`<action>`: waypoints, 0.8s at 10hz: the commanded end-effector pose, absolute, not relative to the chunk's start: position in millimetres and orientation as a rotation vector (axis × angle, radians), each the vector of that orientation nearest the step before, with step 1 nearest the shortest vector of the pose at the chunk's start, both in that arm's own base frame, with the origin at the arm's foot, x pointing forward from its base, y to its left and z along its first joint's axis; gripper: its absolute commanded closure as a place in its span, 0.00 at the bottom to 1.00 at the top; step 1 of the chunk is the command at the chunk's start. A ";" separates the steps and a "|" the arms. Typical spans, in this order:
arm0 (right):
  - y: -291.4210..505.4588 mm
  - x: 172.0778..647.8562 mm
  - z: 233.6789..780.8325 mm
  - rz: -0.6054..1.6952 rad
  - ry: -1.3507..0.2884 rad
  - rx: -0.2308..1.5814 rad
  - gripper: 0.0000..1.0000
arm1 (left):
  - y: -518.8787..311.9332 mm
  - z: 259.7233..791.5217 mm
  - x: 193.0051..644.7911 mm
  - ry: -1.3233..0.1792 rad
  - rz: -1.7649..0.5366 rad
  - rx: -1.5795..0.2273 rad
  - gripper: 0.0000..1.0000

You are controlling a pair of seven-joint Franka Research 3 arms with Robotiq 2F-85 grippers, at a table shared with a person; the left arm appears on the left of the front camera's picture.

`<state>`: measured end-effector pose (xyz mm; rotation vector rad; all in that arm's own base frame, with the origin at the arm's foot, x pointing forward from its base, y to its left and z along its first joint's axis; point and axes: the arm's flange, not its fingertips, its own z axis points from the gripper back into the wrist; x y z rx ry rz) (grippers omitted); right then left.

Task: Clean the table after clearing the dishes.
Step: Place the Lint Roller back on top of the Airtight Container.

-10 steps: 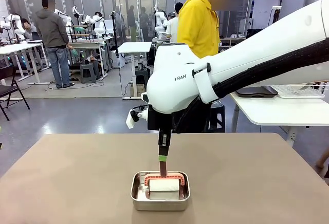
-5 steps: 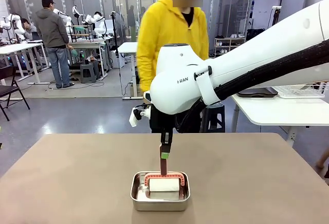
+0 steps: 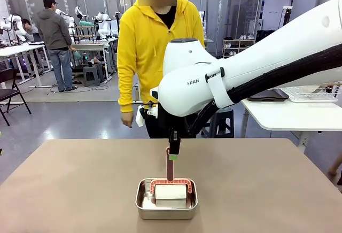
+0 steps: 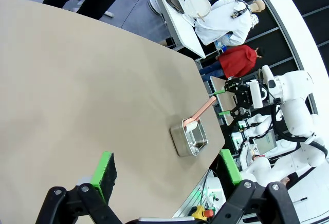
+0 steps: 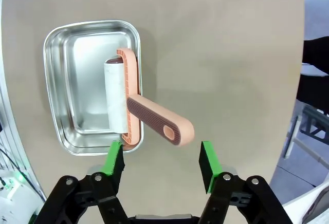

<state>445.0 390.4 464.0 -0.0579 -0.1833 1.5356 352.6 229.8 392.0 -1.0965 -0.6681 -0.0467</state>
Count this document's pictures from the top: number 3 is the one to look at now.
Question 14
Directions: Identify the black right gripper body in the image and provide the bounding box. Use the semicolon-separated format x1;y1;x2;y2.
157;106;187;139

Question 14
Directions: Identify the rectangular metal tray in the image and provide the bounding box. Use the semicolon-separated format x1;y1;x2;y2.
135;178;198;220

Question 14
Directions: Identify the grey door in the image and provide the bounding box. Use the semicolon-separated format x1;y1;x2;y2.
280;0;320;32

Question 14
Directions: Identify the grey plastic stool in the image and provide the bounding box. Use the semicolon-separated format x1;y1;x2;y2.
83;63;105;88

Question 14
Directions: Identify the dark plastic stool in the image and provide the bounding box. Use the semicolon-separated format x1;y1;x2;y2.
201;106;235;138

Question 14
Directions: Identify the white wire dish rack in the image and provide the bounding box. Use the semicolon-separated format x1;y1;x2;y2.
279;82;342;103

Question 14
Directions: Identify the person's right hand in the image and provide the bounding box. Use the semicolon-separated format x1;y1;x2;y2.
121;111;134;129

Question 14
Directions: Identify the black bags pile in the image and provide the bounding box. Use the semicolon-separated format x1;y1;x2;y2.
255;29;276;43

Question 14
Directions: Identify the seated person dark hair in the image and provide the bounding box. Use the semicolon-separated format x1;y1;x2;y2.
22;18;40;42

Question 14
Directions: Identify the man in grey hoodie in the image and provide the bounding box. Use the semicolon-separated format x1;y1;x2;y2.
36;0;79;93

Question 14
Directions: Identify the red white lint roller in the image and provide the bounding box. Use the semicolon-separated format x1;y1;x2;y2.
150;146;194;201

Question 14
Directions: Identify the black folding chair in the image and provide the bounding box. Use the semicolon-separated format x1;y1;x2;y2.
0;68;32;127

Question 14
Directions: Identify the person in yellow hoodie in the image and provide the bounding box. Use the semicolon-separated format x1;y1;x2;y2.
117;0;206;139

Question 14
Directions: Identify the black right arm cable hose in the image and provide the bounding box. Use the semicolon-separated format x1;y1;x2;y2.
184;48;342;138

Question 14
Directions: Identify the shoe rack with shoes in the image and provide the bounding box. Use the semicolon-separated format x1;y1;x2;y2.
222;34;257;58

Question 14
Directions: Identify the white lab bench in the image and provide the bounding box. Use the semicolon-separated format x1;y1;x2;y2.
71;40;119;81

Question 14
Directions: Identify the bare lower leg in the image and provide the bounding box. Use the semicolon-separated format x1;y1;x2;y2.
328;154;342;176

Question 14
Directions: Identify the dark serving tray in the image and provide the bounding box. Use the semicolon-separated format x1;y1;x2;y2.
247;93;290;103

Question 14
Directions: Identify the black tripod with light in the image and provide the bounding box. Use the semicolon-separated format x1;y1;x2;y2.
277;6;293;30

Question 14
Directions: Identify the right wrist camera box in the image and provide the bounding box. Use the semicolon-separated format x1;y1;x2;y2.
135;103;159;128

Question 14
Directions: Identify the long white workbench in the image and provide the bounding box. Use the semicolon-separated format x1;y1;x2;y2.
0;44;46;88

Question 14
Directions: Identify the person's right forearm yellow sleeve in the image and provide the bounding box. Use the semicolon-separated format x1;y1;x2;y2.
117;67;136;114

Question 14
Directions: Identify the white side table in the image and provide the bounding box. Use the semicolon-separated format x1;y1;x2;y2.
240;87;342;148

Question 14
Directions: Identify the black frame wooden rack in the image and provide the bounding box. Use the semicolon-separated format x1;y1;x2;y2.
72;25;97;45

